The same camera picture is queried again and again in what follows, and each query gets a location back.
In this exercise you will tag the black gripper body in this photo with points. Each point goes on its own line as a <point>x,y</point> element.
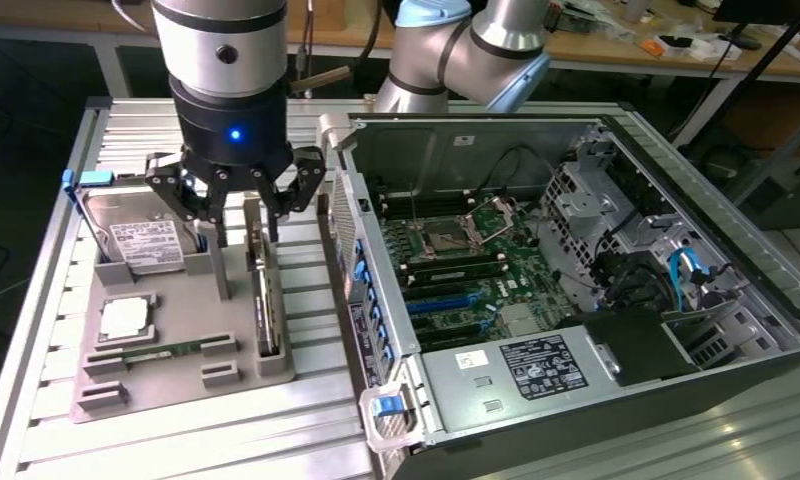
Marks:
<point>234,135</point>

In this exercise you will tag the black graphics card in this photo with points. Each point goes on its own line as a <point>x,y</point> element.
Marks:
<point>267,300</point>

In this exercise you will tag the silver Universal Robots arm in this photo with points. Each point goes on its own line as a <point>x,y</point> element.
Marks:
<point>220,50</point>

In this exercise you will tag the hard disk in blue carrier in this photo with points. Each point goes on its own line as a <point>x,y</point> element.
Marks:
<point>140,240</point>

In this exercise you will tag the thin socket locking lever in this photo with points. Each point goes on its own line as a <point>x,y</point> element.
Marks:
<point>415,202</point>

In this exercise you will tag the CPU socket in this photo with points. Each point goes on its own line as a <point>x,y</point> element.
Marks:
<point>446,236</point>

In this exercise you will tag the silver CPU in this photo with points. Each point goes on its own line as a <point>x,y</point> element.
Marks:
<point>126,319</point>

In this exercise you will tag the open metal socket cover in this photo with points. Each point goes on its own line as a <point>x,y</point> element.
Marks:
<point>494,217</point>

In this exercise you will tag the green RAM stick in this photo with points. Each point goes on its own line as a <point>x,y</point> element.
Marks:
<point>163,349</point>

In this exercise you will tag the blue expansion slot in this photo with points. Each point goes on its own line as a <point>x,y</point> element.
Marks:
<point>441,303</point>

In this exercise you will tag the wooden desk with white legs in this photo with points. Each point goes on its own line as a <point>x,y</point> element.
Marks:
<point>54,15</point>

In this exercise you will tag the green motherboard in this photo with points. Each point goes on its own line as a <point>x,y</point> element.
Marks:
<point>527,280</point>

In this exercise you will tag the black expansion slot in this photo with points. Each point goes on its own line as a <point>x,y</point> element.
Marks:
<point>457,340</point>

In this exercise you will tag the grey parts rack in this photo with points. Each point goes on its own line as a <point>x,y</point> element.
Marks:
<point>187,390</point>

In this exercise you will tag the silver perforated disk bay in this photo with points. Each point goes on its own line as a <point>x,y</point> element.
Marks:
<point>581,200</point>

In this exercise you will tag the silver chipset heat sink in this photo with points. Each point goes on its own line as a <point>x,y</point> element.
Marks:
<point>529,321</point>

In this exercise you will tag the blue case latch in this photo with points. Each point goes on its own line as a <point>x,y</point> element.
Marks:
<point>389,406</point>

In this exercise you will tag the green circuit boards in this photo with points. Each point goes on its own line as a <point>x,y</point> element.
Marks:
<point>581,20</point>

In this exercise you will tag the grey power supply unit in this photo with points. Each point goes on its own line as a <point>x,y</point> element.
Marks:
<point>507,395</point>

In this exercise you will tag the grey cylinder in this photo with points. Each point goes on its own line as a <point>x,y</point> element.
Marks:
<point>637,10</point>

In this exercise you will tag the orange and black box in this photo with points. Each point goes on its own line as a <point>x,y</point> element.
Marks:
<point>670,42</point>

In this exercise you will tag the white plastic object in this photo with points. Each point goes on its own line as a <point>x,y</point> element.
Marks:
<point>707,49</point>

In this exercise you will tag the open black PC case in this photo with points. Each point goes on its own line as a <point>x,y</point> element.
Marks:
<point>641,425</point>

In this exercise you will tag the black monitor base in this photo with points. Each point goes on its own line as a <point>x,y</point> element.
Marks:
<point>748,42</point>

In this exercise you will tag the dark floor cabinet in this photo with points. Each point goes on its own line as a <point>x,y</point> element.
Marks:
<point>794,200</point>

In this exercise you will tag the dark computer monitor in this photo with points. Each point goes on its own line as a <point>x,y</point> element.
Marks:
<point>761,10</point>

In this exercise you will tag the cluttered wooden desk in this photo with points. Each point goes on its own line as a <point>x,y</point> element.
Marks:
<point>794,62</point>

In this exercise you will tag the black slanted pole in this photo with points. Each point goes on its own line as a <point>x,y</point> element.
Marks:
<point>789,32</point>

